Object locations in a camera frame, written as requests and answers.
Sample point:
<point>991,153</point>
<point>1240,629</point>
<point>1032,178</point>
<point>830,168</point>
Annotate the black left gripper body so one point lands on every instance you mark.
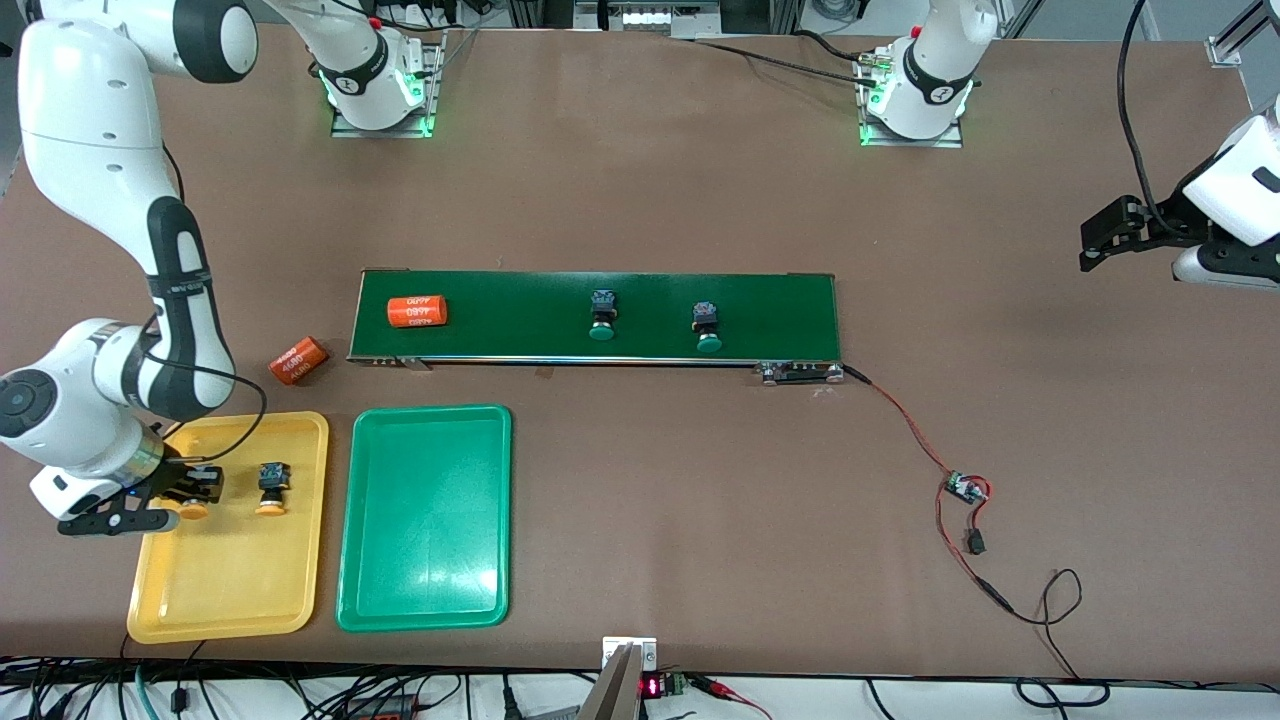
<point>1168,222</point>

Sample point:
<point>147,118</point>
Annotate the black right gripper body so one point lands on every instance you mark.
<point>183,475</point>

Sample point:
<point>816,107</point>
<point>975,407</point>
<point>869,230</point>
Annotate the yellow push button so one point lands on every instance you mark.
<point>271,490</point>
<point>193,511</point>

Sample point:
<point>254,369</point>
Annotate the orange cylindrical battery cell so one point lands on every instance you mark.
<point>417,311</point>
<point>298,360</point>

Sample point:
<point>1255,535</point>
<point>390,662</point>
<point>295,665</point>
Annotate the green push button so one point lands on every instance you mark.
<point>601,315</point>
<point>707,328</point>

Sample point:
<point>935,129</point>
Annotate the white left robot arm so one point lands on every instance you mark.
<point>935,70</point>

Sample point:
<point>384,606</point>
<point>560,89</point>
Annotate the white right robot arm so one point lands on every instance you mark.
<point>90,130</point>

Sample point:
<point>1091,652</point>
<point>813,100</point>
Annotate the yellow plastic tray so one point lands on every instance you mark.
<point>240,580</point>

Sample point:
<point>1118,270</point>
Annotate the green plastic tray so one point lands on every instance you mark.
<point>425,520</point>

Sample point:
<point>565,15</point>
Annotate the small circuit board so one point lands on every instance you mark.
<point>965,488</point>

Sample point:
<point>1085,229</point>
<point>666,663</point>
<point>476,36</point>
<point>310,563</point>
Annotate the small black plug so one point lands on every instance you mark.
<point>975,543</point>

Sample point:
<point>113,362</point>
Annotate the green conveyor belt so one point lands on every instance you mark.
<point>520,315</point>

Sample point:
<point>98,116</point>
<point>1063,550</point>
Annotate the red digit display module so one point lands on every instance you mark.
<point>652,687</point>

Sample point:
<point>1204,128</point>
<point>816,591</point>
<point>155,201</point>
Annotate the white power strip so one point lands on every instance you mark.
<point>650,17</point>

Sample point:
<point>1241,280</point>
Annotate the red clip lead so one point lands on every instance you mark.
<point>720,688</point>

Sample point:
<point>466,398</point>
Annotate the aluminium frame profile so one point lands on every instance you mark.
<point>1235,40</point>

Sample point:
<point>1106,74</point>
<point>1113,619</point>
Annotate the aluminium arm base plate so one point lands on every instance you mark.
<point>910,143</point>
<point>380,131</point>

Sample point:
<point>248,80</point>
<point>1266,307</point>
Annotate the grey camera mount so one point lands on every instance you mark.
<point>625,680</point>

